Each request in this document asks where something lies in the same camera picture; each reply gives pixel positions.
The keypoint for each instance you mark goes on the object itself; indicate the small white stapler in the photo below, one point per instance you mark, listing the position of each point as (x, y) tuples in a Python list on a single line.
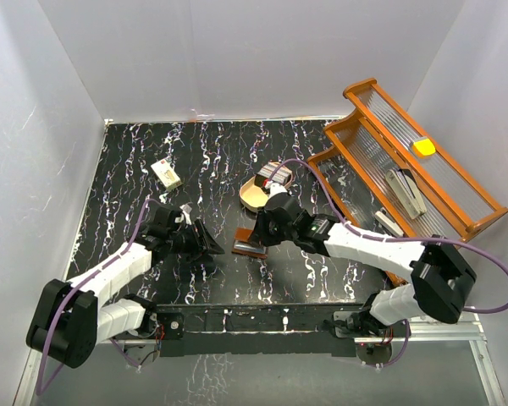
[(390, 225)]

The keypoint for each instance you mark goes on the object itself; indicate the yellow sticky note block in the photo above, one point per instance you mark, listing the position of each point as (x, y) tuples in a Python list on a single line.
[(423, 148)]

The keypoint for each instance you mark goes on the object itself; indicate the large grey black stapler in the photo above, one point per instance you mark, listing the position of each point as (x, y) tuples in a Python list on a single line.
[(404, 186)]

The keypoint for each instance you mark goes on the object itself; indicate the beige oval plastic tray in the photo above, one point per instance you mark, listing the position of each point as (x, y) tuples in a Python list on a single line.
[(252, 194)]

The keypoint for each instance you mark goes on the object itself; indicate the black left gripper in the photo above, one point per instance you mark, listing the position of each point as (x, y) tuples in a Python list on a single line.
[(202, 244)]

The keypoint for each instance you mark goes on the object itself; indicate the orange wooden tiered rack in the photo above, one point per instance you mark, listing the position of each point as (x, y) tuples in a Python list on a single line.
[(421, 187)]

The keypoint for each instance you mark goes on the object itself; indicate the white staples box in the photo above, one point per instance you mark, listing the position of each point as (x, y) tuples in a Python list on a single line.
[(166, 174)]

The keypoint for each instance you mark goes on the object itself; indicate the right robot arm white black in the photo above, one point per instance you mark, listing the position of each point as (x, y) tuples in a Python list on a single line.
[(438, 280)]

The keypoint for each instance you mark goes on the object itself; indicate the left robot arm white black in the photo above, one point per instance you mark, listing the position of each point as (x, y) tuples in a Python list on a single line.
[(72, 317)]

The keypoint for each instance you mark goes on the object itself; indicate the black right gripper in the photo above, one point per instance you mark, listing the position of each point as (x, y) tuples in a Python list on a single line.
[(259, 235)]

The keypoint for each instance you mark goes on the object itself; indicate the black base rail with mounts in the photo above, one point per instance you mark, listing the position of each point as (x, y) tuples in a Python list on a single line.
[(197, 329)]

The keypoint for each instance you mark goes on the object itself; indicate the orange leather card holder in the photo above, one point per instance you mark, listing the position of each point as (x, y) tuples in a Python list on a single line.
[(243, 246)]

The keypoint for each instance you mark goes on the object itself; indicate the aluminium frame profile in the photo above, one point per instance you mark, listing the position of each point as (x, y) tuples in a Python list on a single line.
[(437, 365)]

